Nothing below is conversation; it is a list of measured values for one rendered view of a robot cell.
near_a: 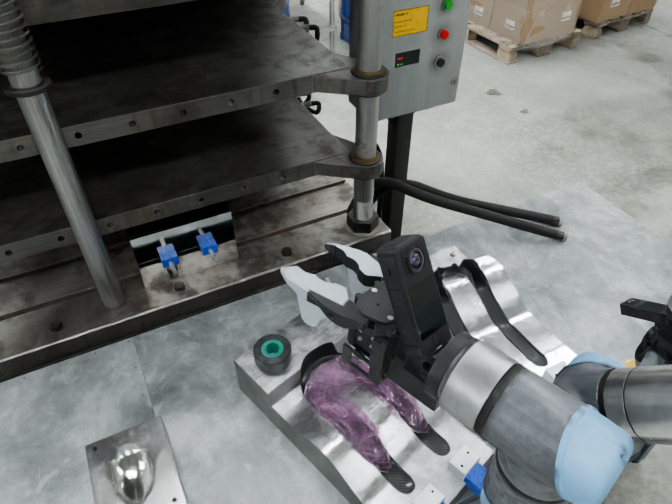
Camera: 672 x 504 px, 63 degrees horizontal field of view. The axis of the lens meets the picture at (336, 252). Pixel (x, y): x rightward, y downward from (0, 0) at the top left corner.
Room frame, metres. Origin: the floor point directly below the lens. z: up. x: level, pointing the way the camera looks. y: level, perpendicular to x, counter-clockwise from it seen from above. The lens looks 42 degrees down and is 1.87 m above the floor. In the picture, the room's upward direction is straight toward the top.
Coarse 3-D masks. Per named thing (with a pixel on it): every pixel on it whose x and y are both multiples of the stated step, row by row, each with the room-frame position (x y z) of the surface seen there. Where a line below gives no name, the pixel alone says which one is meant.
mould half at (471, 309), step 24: (432, 264) 1.06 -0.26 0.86; (480, 264) 0.98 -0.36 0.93; (456, 288) 0.90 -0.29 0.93; (504, 288) 0.92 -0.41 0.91; (480, 312) 0.86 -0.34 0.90; (504, 312) 0.86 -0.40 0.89; (528, 312) 0.87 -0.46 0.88; (480, 336) 0.80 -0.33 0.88; (504, 336) 0.80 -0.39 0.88; (528, 336) 0.80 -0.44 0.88; (552, 336) 0.79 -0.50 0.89; (528, 360) 0.73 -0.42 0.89; (552, 360) 0.72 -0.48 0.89
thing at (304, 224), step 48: (288, 192) 1.49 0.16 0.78; (336, 192) 1.49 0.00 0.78; (240, 240) 1.25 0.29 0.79; (288, 240) 1.25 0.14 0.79; (336, 240) 1.25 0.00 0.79; (384, 240) 1.28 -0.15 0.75; (0, 288) 1.04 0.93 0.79; (48, 288) 1.04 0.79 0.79; (96, 288) 1.05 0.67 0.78; (144, 288) 1.04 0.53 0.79; (192, 288) 1.04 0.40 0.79; (240, 288) 1.07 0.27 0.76; (0, 336) 0.88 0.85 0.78; (48, 336) 0.88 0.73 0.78; (96, 336) 0.90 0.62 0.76
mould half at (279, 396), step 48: (288, 336) 0.78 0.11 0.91; (336, 336) 0.78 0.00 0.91; (240, 384) 0.71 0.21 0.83; (288, 384) 0.66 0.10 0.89; (288, 432) 0.58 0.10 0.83; (336, 432) 0.55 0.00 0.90; (384, 432) 0.56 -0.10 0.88; (336, 480) 0.48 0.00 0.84; (384, 480) 0.47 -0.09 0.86; (432, 480) 0.47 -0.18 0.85
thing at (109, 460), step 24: (120, 432) 0.56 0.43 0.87; (144, 432) 0.56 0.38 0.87; (96, 456) 0.51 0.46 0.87; (120, 456) 0.52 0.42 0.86; (144, 456) 0.52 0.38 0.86; (168, 456) 0.51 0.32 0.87; (96, 480) 0.47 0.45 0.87; (120, 480) 0.47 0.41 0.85; (144, 480) 0.48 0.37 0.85; (168, 480) 0.47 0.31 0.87
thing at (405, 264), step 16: (400, 240) 0.38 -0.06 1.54; (416, 240) 0.38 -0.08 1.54; (384, 256) 0.37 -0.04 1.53; (400, 256) 0.36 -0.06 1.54; (416, 256) 0.37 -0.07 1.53; (384, 272) 0.36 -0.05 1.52; (400, 272) 0.35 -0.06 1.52; (416, 272) 0.36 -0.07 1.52; (432, 272) 0.37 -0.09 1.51; (400, 288) 0.35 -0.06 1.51; (416, 288) 0.35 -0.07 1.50; (432, 288) 0.36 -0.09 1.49; (400, 304) 0.34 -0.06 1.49; (416, 304) 0.34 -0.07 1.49; (432, 304) 0.35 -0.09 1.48; (400, 320) 0.34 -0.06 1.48; (416, 320) 0.33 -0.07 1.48; (432, 320) 0.34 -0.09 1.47; (416, 336) 0.32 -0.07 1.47; (432, 336) 0.33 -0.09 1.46; (448, 336) 0.34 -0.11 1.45; (416, 352) 0.32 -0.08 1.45; (432, 352) 0.32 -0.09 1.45
